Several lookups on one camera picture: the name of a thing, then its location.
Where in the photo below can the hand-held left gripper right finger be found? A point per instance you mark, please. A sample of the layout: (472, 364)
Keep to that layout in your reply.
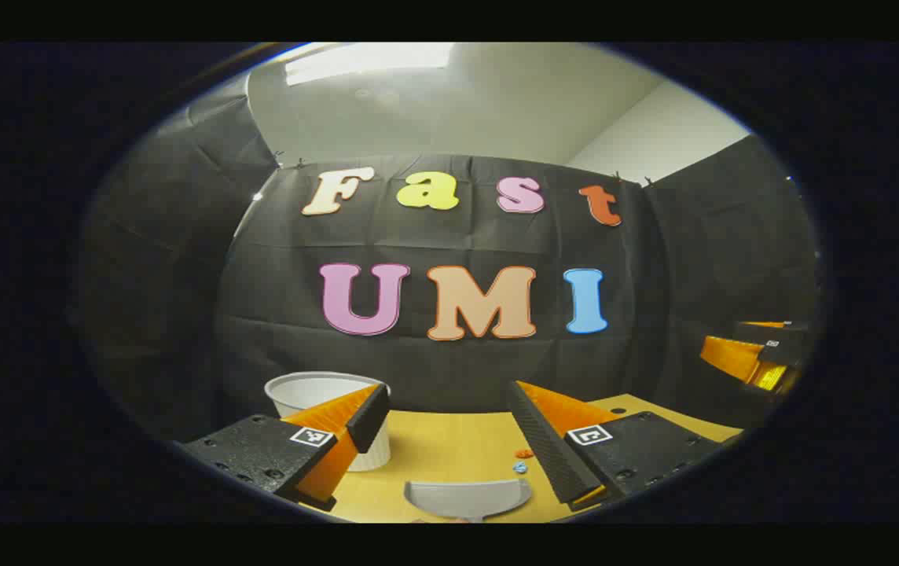
(544, 440)

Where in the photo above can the yellow wooden desktop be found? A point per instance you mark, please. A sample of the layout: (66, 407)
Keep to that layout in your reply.
(449, 448)

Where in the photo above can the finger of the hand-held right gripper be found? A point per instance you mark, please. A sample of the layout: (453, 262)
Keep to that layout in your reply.
(779, 347)

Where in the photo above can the grey dustpan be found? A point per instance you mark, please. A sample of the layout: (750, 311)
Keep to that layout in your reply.
(467, 495)

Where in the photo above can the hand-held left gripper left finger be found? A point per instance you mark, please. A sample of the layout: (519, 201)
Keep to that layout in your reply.
(369, 417)

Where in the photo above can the white garbage bin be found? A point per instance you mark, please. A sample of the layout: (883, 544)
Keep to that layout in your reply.
(316, 391)

